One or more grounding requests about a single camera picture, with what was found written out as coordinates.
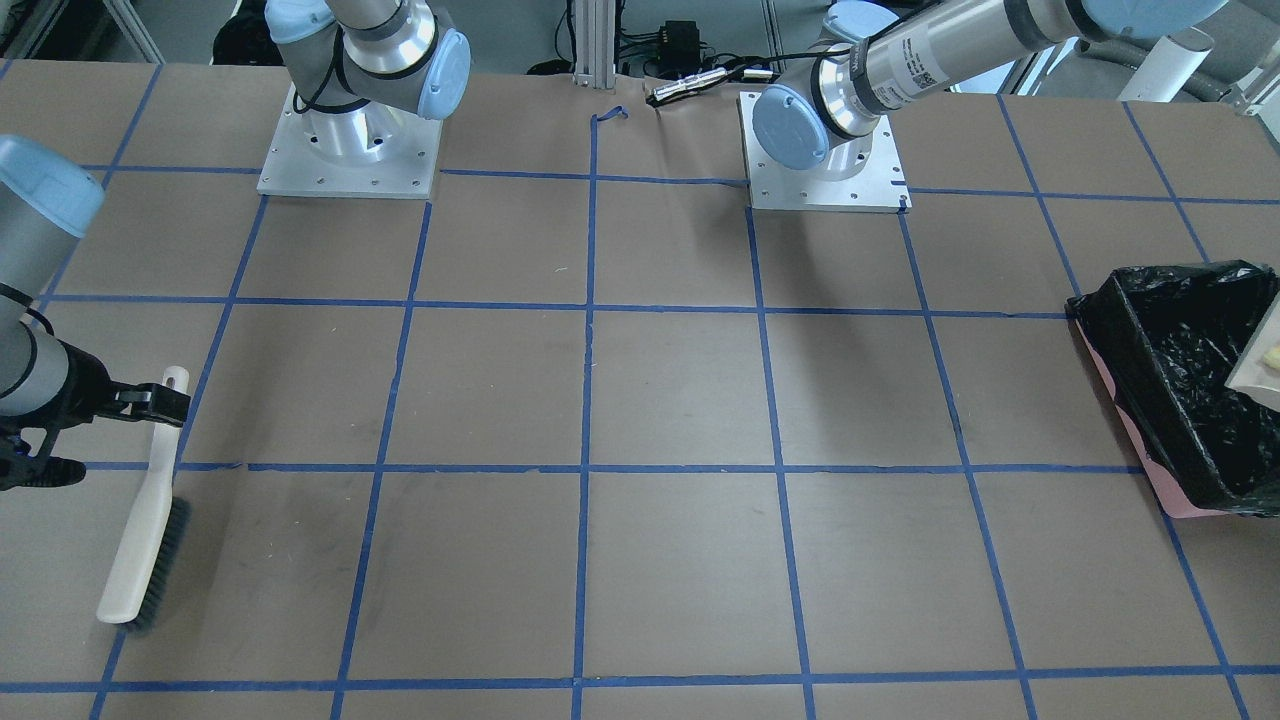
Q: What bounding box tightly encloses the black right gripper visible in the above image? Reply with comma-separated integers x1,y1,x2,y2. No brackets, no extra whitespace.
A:
1,340,191,491

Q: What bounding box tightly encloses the beige hand brush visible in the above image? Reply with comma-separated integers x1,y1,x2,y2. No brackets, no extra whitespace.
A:
96,366,191,633

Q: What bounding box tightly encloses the beige plastic dustpan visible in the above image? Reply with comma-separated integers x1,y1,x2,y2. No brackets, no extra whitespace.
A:
1225,295,1279,413

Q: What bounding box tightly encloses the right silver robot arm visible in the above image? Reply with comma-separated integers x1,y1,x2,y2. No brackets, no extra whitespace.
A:
1,1,472,489

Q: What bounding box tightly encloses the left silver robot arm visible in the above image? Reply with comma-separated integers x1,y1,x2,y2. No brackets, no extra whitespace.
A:
749,1,1219,177

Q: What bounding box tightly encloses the bin with black bag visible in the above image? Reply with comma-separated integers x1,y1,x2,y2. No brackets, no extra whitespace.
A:
1065,260,1279,519

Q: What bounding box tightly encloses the metal connector plug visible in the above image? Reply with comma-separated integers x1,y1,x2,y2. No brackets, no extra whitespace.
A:
645,67,780,108

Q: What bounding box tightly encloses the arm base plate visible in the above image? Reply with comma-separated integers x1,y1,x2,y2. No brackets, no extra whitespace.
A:
739,92,911,213
256,86,444,201

